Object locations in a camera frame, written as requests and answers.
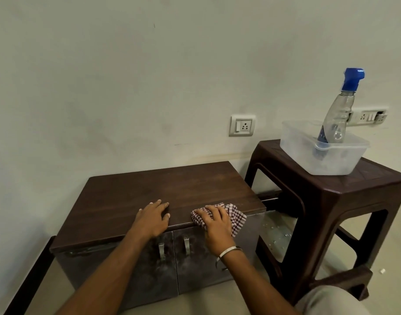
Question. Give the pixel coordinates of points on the person's left hand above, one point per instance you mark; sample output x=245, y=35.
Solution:
x=148, y=223

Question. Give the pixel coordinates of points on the person's right hand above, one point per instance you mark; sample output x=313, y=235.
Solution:
x=218, y=232

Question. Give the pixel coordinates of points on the person's right thumb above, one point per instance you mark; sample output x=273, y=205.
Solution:
x=199, y=216

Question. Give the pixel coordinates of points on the person's left middle finger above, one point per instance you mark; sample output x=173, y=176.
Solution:
x=156, y=204

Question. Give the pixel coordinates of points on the person's left thumb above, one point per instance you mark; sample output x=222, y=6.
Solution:
x=166, y=217

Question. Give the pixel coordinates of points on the red white checkered cloth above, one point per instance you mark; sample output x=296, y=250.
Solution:
x=237, y=217

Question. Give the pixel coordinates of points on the person's right forearm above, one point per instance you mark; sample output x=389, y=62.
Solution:
x=252, y=285

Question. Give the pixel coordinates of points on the person's left forearm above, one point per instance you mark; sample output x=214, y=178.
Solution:
x=112, y=275

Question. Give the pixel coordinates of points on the dark brown wooden cabinet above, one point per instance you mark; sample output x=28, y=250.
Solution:
x=138, y=186

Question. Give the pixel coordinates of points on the clear plastic container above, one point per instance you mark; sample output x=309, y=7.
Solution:
x=298, y=154

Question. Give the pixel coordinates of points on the dark brown plastic stool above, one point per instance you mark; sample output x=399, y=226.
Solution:
x=334, y=196

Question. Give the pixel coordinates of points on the person's beige trouser leg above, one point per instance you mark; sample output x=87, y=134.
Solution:
x=331, y=303

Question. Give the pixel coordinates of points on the clear blue-capped spray bottle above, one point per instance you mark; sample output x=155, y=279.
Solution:
x=341, y=111

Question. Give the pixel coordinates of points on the white wall socket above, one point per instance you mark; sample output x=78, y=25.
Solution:
x=242, y=125

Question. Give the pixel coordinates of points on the dark wooden rail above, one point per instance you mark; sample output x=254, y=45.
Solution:
x=30, y=278

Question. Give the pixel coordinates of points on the white wall switch panel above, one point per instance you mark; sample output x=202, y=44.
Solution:
x=367, y=116

